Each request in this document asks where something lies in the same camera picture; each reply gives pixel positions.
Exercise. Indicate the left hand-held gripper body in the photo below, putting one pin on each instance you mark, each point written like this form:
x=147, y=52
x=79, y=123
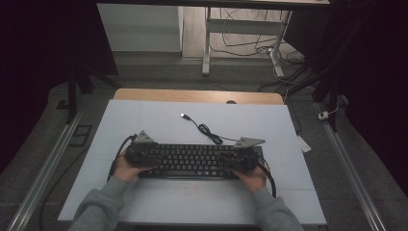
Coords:
x=138, y=153

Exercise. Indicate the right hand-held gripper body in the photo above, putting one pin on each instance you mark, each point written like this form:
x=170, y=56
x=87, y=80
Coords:
x=247, y=159

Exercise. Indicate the black computer keyboard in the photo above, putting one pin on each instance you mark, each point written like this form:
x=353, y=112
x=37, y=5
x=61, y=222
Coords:
x=192, y=159

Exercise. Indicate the person's left hand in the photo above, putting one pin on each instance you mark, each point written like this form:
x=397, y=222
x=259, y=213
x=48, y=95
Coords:
x=126, y=171

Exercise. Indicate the person's right hand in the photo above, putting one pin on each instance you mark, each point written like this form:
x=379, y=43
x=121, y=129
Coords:
x=253, y=183

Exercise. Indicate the white board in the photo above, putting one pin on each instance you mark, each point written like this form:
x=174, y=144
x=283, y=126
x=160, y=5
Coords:
x=160, y=122

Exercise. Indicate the dark table grommet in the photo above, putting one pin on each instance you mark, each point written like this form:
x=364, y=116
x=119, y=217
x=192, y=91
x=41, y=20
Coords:
x=231, y=102

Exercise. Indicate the wooden table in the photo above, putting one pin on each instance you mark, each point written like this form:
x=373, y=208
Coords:
x=179, y=95

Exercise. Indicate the white tag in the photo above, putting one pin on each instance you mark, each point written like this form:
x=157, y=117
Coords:
x=303, y=144

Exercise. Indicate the small white box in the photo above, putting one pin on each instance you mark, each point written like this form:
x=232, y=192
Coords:
x=323, y=115

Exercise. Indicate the white cabinet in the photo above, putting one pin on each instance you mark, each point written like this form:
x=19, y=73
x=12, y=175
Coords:
x=141, y=30

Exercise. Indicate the black curtain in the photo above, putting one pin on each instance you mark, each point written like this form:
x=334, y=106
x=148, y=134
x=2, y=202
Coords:
x=375, y=80
x=38, y=64

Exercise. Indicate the aluminium rail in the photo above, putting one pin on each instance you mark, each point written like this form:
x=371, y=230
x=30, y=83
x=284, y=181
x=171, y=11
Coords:
x=349, y=170
x=45, y=173

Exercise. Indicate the white desk frame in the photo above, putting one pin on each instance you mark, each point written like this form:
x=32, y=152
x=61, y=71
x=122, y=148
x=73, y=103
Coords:
x=239, y=26

